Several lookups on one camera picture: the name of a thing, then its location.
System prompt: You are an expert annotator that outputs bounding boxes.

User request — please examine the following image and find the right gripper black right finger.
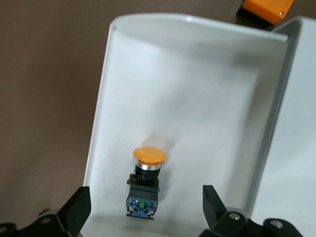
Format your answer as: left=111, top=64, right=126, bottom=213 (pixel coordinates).
left=198, top=185, right=303, bottom=237

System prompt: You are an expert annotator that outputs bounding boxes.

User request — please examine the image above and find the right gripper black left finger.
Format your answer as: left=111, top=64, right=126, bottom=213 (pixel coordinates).
left=0, top=186, right=92, bottom=237

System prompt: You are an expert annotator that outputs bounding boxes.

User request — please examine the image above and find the orange mushroom push button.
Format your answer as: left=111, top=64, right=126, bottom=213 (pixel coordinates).
left=125, top=146, right=167, bottom=219

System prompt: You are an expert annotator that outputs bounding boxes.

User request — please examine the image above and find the white plastic drawer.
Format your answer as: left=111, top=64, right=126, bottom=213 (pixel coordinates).
left=82, top=13, right=290, bottom=237

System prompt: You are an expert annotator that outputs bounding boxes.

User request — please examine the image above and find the orange black button enclosure box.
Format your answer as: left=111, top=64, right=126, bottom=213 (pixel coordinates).
left=236, top=0, right=295, bottom=25

